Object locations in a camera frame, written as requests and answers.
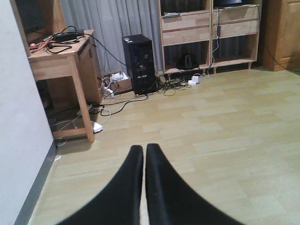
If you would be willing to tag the white power strip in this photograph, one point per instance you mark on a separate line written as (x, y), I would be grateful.
(107, 91)

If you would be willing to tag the black computer tower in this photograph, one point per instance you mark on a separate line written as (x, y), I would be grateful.
(140, 63)

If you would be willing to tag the wooden wardrobe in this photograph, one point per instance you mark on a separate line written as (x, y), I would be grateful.
(279, 47)

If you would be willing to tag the black power adapter on desk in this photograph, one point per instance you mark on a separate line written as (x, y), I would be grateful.
(67, 36)

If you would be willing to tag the wooden shelf unit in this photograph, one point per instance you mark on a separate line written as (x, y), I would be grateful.
(185, 28)
(240, 30)

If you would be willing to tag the wooden side desk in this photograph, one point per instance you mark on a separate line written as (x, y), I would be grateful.
(72, 76)

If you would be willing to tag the grey curtain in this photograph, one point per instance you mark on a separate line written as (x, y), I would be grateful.
(111, 20)

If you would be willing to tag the grey laptop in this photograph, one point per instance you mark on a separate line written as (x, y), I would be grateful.
(223, 4)

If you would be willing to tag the white box on floor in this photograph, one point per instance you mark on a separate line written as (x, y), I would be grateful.
(96, 127)

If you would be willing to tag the white adapter on floor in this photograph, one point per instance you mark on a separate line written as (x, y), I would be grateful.
(195, 79)

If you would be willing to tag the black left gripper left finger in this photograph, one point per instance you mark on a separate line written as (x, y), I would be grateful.
(119, 202)

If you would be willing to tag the left wooden shelf unit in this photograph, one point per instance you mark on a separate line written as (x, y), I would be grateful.
(185, 28)

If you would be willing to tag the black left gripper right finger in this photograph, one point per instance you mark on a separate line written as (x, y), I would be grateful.
(171, 201)

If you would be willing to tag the black bag under shelf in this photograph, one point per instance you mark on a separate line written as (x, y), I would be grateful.
(187, 62)

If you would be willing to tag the right wooden shelf unit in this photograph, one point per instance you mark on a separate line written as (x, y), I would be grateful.
(240, 30)

